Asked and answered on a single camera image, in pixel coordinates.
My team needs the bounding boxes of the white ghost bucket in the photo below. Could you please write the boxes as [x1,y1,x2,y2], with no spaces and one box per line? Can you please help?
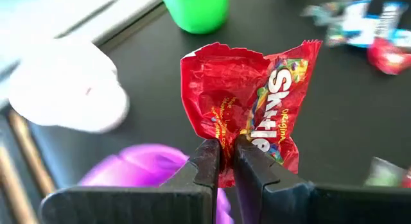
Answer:
[8,37,131,134]

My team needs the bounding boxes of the clear wrapper green gummy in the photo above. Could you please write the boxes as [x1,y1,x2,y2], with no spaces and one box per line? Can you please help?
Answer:
[364,156,405,188]

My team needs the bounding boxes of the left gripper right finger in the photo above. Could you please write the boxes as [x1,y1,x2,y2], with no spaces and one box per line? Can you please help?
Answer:
[233,135,411,224]

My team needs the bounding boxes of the purple pumpkin bucket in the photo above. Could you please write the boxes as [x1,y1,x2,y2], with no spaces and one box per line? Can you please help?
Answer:
[78,143,234,224]

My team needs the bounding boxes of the green plastic bucket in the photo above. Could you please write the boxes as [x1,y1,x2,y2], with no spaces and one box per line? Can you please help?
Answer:
[160,0,231,35]

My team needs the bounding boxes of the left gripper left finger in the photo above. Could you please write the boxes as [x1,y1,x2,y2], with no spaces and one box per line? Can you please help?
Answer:
[40,139,222,224]

